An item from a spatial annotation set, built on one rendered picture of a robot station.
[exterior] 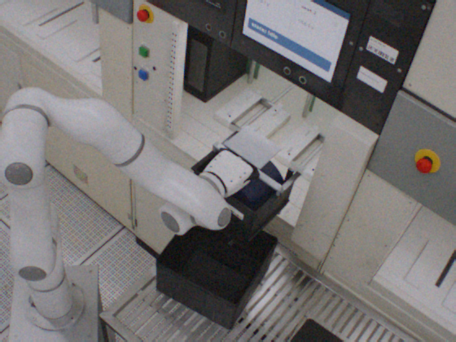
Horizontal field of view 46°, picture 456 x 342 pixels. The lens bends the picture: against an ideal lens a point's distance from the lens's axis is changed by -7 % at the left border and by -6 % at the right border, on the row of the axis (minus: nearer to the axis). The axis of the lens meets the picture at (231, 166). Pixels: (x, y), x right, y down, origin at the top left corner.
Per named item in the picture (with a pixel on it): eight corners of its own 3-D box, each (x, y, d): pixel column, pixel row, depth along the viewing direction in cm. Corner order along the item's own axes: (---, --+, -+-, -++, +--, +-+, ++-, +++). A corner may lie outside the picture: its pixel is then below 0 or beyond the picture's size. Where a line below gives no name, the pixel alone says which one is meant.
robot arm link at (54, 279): (23, 292, 149) (6, 247, 131) (27, 238, 160) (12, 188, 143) (65, 291, 151) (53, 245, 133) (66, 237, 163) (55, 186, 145)
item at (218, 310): (198, 229, 193) (201, 198, 180) (270, 266, 186) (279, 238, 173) (154, 288, 176) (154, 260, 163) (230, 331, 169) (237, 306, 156)
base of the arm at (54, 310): (23, 331, 160) (10, 303, 146) (27, 277, 172) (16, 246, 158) (83, 331, 163) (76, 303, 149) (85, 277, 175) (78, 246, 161)
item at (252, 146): (184, 213, 172) (191, 142, 149) (226, 177, 184) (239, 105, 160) (247, 260, 164) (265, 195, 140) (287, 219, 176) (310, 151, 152)
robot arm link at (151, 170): (172, 138, 113) (241, 208, 135) (123, 125, 123) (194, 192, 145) (149, 175, 110) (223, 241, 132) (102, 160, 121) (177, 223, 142)
